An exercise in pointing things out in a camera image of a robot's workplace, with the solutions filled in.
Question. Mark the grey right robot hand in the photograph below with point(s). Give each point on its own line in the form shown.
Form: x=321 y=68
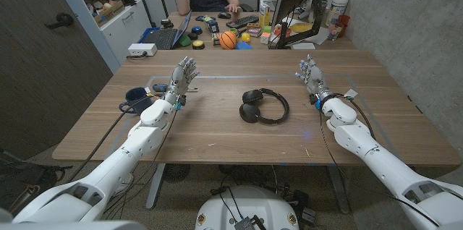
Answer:
x=315 y=80

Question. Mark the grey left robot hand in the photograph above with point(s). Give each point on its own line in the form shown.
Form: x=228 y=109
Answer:
x=179 y=81

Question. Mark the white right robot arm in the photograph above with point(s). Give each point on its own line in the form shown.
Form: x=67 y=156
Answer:
x=383 y=165

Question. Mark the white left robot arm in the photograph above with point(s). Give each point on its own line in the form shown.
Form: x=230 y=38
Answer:
x=137 y=143

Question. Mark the blue black screwdriver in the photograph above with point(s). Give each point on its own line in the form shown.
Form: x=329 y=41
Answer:
x=159 y=87

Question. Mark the red cup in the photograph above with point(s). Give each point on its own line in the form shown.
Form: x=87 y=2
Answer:
x=344 y=24

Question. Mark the black headphones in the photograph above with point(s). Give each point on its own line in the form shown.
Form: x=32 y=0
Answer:
x=250 y=112

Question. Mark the yellow push button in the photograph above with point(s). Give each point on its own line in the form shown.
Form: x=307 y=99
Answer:
x=198 y=45

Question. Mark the open laptop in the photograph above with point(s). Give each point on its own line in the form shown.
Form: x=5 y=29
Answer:
x=167 y=38

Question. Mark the dark blue mug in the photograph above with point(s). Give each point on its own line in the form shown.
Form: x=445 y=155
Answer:
x=134 y=96

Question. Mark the black push button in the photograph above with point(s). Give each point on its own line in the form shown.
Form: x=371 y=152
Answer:
x=192 y=36

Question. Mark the white power box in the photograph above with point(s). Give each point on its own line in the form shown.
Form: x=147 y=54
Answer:
x=142 y=49

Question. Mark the yellow plate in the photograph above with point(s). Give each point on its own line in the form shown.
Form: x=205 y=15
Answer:
x=301 y=27

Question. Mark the blue push button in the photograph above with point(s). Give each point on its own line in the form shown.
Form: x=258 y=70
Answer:
x=196 y=30

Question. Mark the blue tray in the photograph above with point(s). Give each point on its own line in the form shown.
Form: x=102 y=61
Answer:
x=146 y=34

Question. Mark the black round device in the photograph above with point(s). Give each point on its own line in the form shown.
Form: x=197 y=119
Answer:
x=166 y=23

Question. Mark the orange basketball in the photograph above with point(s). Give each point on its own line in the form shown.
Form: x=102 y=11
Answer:
x=228 y=40

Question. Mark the blue block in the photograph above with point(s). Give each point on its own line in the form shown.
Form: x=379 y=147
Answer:
x=243 y=46

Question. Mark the white shelf cabinet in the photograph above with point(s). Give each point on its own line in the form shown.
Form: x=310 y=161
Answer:
x=123 y=31

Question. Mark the white canister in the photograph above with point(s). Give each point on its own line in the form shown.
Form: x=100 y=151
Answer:
x=338 y=7

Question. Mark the yellow ball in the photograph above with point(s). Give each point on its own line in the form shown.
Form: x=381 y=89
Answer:
x=246 y=37

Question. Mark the black computer mouse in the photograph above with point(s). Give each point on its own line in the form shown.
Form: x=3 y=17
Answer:
x=224 y=15

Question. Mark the yellow carton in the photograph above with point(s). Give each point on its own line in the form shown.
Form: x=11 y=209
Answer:
x=264 y=14

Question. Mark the black keyboard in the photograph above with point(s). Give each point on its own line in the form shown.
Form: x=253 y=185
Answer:
x=242 y=21

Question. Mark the round black fan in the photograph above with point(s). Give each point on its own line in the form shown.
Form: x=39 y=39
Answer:
x=176 y=172

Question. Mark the cardboard box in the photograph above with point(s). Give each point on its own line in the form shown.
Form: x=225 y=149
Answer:
x=108 y=13

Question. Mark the grey table leg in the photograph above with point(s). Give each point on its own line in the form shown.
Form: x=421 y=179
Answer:
x=155 y=186
x=338 y=188

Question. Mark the grey white sneaker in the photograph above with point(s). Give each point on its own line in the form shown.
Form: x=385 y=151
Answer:
x=126 y=183

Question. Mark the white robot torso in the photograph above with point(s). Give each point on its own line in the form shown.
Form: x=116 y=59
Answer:
x=249 y=204

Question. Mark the black bag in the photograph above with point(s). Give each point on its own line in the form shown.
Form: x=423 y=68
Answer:
x=25 y=179

